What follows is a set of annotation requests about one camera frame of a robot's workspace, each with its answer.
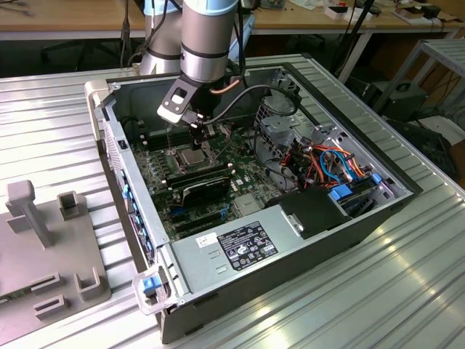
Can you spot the white box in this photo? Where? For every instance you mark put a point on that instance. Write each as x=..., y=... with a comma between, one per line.
x=345, y=14

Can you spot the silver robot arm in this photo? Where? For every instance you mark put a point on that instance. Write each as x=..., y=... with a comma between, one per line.
x=207, y=43

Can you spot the black expansion slot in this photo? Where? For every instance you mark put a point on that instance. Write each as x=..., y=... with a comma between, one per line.
x=198, y=214
x=201, y=225

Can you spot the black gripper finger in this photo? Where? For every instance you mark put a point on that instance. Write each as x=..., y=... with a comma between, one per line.
x=209, y=131
x=197, y=136

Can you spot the black RAM stick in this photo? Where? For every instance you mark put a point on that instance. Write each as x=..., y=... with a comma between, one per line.
x=201, y=179
x=198, y=171

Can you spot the silver power supply unit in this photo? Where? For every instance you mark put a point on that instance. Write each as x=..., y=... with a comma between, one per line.
x=203, y=261

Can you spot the black plastic shroud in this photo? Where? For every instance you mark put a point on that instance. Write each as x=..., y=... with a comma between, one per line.
x=312, y=214

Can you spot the green motherboard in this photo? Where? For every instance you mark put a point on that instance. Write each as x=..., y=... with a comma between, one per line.
x=250, y=181

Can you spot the hard disk in blue carrier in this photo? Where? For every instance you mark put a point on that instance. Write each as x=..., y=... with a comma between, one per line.
x=339, y=192

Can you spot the blue case latch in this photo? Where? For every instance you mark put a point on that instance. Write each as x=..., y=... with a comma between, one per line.
x=149, y=285

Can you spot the open PC case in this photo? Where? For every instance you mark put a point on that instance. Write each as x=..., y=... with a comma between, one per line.
x=309, y=269

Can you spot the silver chipset heatsink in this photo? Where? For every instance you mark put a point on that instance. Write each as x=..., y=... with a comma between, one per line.
x=247, y=205

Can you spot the grey parts rack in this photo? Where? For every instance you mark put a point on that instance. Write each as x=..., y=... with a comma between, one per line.
x=36, y=261

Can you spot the silver CPU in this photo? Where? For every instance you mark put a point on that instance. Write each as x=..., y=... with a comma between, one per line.
x=189, y=157

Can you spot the brown box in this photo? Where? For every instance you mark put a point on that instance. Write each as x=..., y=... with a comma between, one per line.
x=408, y=14

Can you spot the grey metal shelf frame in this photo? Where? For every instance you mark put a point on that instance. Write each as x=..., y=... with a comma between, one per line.
x=441, y=45

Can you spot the black graphics card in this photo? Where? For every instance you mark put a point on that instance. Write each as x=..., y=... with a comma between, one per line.
x=207, y=191

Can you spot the metal locking lever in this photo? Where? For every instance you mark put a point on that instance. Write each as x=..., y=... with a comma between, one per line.
x=169, y=138
x=225, y=149

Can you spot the wooden desk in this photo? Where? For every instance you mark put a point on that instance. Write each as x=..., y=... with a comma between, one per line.
x=54, y=18

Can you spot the silver metal drive cage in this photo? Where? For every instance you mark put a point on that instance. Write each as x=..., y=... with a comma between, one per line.
x=276, y=123

